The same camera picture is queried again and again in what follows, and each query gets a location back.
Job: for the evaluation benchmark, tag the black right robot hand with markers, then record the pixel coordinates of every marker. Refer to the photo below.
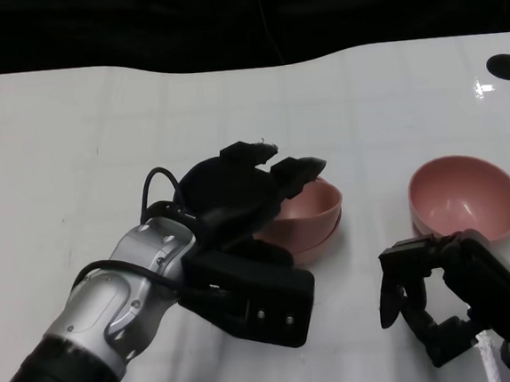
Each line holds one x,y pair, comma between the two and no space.
491,286

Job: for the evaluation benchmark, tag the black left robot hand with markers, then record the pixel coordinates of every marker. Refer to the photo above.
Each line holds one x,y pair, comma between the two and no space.
224,193

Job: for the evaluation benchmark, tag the pink plastic bowl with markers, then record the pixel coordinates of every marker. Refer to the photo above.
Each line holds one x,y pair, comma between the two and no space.
310,213
465,199
318,248

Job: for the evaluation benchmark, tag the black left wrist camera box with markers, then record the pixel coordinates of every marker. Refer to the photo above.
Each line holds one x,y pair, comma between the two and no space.
264,297

